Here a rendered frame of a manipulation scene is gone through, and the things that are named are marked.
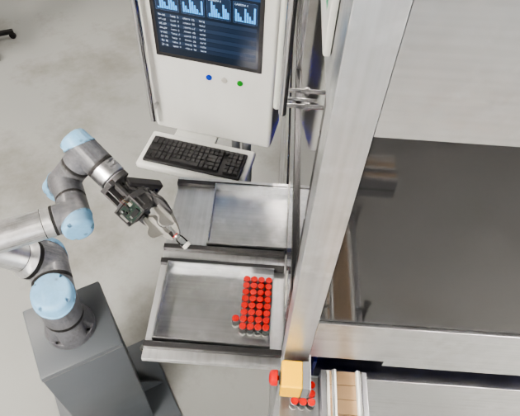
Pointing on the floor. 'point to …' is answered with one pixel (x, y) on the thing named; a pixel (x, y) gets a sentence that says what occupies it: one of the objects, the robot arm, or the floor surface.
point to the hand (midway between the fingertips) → (174, 231)
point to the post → (341, 158)
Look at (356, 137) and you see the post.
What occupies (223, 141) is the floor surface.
